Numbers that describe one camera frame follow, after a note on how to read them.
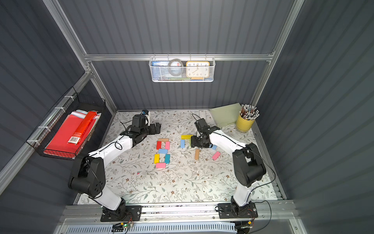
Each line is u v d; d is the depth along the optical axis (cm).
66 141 68
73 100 78
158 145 99
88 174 46
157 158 93
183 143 99
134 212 74
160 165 91
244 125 101
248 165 48
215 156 94
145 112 81
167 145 100
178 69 90
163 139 103
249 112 94
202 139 68
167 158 94
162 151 97
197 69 89
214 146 63
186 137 105
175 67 89
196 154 96
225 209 73
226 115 116
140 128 72
